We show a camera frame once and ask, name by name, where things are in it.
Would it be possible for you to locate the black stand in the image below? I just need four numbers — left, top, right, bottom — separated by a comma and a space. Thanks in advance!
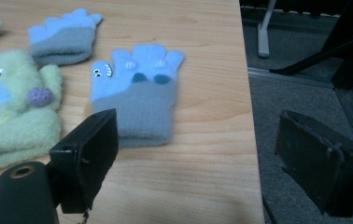
269, 0, 353, 138

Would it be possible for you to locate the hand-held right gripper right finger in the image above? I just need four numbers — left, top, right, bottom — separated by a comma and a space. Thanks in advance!
275, 110, 353, 217

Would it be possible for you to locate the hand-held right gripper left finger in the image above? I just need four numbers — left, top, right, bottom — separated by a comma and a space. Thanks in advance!
49, 108, 120, 215

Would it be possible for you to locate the white metal table frame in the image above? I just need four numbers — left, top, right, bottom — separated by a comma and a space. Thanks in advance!
257, 0, 278, 59

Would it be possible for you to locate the green glove with face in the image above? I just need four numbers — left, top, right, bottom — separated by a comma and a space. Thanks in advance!
0, 49, 64, 177

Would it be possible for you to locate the plain blue grey glove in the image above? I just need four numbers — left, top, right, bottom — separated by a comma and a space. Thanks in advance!
27, 7, 104, 67

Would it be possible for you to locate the metal floor rail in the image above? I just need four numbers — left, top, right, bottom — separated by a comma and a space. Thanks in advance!
247, 66, 353, 153

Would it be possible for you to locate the blue glove with face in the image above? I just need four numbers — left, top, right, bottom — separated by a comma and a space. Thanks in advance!
90, 43, 186, 148

